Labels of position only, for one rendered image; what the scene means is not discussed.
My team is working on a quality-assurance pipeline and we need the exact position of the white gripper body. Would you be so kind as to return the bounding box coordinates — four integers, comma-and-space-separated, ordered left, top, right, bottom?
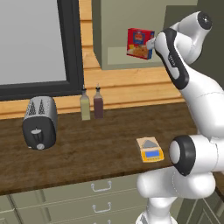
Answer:
145, 37, 158, 52

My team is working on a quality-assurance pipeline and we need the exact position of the red boxed food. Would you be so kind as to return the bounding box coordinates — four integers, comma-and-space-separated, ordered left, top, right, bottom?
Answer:
126, 27, 156, 60

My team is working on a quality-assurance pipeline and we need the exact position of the olive cabinet door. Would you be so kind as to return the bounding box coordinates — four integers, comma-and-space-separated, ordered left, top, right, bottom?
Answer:
162, 0, 224, 88

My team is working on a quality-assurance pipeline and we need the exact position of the yellow digital scale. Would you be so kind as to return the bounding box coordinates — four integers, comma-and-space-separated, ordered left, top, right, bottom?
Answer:
136, 136, 165, 164

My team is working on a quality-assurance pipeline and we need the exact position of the olive base cabinet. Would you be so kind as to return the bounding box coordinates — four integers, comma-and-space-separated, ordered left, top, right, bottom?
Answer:
171, 189, 224, 224
0, 193, 21, 224

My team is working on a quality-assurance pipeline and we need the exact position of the dark vinegar bottle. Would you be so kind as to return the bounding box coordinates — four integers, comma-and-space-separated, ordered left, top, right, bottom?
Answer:
93, 83, 105, 120

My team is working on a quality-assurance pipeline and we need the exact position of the pale oil bottle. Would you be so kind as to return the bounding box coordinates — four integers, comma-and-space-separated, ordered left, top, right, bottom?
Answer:
79, 85, 92, 122

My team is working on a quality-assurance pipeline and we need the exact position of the black framed window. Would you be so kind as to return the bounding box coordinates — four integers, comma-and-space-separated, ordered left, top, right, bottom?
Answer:
0, 0, 86, 102

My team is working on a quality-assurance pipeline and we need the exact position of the silver black toaster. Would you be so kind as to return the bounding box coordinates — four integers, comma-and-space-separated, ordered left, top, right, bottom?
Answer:
22, 95, 59, 151

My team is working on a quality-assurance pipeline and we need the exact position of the olive drawer front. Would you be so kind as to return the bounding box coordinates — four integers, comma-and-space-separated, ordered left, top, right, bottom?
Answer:
14, 188, 152, 224
52, 208, 148, 224
10, 174, 142, 208

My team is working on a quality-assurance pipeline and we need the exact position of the olive wall cabinet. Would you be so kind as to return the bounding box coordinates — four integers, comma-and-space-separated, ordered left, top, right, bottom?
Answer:
91, 0, 200, 71

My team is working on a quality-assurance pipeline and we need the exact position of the silver drawer handle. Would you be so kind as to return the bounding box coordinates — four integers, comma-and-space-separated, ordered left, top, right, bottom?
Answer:
92, 201, 113, 214
90, 180, 113, 193

